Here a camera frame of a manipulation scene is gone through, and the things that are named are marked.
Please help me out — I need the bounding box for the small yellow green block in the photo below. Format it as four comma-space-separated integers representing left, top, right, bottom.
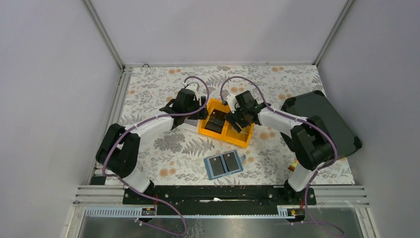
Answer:
288, 160, 299, 172

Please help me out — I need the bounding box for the yellow card storage bin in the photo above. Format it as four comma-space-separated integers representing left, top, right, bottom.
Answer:
198, 98, 254, 148

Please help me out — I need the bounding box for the black card pocket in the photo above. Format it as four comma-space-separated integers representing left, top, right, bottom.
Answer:
223, 152, 240, 172
209, 156, 225, 176

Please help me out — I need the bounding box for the blue card holder wallet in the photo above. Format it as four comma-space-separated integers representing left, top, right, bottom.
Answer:
203, 150, 246, 180

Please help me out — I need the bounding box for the black hard case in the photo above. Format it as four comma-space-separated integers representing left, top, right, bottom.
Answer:
281, 90, 362, 159

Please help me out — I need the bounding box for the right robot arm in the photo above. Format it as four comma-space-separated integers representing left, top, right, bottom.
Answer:
222, 90, 338, 204

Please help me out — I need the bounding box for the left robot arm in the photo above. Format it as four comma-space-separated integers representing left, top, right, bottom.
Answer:
96, 87, 208, 204

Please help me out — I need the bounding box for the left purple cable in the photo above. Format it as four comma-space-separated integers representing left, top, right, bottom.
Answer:
102, 76, 210, 184

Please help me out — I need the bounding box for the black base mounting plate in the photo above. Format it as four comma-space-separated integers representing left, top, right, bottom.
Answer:
122, 184, 316, 216

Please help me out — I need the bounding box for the slotted aluminium cable rail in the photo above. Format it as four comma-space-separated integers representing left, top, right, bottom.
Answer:
85, 207, 156, 218

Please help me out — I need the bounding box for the purple cable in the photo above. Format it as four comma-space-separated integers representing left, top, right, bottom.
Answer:
102, 76, 210, 184
219, 76, 339, 172

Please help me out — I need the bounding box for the white card storage bin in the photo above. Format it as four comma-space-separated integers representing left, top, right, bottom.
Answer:
178, 120, 199, 133

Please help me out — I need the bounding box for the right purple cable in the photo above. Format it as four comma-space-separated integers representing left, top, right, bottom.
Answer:
219, 76, 339, 172

